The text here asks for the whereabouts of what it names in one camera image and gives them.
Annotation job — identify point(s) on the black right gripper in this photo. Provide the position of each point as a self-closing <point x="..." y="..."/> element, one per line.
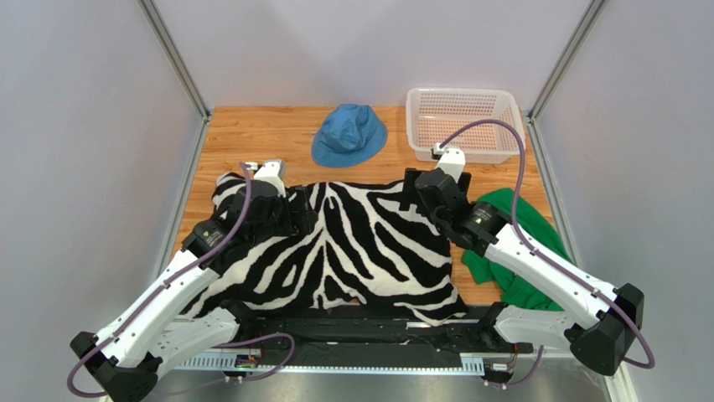
<point x="416" y="188"/>

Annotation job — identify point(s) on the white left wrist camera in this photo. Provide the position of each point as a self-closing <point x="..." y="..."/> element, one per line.
<point x="272" y="172"/>

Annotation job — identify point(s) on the left aluminium frame post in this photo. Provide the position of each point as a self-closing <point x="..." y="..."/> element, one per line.
<point x="170" y="48"/>

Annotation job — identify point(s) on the zebra striped pillow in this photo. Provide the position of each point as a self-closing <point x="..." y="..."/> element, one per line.
<point x="367" y="246"/>

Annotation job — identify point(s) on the right aluminium frame post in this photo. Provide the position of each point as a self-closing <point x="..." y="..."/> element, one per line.
<point x="587" y="21"/>

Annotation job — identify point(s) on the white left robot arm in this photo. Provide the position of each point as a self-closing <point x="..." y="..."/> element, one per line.
<point x="131" y="354"/>

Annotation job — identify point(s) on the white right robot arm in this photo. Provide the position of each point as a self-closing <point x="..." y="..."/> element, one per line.
<point x="598" y="322"/>

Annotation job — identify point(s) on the green t shirt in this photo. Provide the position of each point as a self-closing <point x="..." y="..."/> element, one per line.
<point x="517" y="291"/>

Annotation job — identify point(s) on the blue bucket hat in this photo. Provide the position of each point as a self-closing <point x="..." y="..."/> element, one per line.
<point x="349" y="135"/>

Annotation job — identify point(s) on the white plastic basket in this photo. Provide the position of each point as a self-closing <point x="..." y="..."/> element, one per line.
<point x="433" y="114"/>

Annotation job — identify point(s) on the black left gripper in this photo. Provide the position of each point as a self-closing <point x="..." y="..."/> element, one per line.
<point x="298" y="221"/>

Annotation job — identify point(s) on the aluminium frame post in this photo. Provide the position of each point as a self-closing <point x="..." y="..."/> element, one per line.
<point x="170" y="48"/>
<point x="587" y="21"/>

